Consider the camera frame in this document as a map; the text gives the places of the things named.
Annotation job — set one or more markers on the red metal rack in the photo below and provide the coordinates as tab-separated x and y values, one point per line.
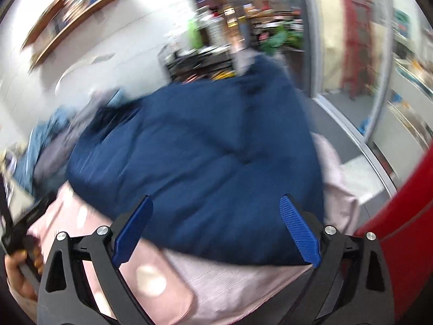
357	34

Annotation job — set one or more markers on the cluttered background shelves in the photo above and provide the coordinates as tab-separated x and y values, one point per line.
233	23

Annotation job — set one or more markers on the wooden wall shelf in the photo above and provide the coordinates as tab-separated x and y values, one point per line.
64	17

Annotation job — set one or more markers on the person's left hand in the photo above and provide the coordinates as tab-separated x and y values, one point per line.
17	277

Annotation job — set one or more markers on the grey garment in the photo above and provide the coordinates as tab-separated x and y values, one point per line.
57	162

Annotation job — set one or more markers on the light blue denim garment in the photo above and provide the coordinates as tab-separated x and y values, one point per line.
33	149

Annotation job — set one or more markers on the navy blue jacket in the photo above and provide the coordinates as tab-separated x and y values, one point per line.
203	162

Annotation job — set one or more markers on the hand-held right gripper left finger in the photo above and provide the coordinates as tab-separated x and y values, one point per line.
132	230

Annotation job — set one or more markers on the metal glass door frame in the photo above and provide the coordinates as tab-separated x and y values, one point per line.
338	115

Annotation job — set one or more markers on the green wall sign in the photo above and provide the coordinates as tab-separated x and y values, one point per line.
402	23

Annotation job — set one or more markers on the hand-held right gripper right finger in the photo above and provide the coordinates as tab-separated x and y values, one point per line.
299	232

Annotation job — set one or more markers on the person's red clothing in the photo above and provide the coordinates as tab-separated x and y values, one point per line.
406	237

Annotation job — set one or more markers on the pink polka-dot bed sheet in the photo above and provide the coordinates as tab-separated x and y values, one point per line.
216	284

